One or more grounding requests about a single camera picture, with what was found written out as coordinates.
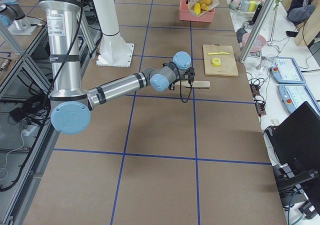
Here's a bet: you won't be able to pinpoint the yellow toy lemon slice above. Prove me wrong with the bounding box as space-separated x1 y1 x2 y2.
211 57 221 67

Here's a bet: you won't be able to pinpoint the beige hand brush black bristles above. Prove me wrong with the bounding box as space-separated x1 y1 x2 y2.
174 81 211 89

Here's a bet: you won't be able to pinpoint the dark grey cloth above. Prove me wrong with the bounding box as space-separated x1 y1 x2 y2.
236 22 249 43

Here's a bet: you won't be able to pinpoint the pink plastic bin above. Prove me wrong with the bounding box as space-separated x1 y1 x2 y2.
179 0 216 24

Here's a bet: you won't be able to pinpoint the beige plastic dustpan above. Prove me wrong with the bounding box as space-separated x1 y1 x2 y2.
187 0 220 17

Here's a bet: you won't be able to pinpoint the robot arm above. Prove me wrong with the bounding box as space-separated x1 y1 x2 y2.
39 0 195 135
0 0 188 31

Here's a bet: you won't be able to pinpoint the teach pendant tablet near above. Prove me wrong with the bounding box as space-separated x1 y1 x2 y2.
278 84 320 115

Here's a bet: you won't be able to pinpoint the aluminium frame post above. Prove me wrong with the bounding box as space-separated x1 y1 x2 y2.
238 0 276 64

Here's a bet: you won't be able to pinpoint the black laptop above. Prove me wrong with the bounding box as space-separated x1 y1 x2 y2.
265 101 320 171

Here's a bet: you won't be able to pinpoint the wooden cutting board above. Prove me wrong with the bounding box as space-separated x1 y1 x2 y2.
202 44 239 77

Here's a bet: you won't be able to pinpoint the teach pendant tablet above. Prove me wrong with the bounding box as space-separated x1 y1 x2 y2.
278 84 320 115
270 57 306 84

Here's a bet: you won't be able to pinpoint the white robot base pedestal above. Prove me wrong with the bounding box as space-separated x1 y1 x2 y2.
93 0 134 68

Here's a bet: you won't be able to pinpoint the yellow plastic knife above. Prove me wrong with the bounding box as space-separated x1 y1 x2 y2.
207 51 230 56

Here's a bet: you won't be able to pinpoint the metal reacher grabber tool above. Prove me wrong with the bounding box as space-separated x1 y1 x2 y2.
266 0 281 53

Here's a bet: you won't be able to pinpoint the teach pendant tablet far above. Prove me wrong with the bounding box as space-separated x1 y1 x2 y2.
270 57 306 84

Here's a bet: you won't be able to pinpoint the pink bowl with ice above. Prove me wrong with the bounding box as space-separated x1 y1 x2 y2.
241 32 267 53

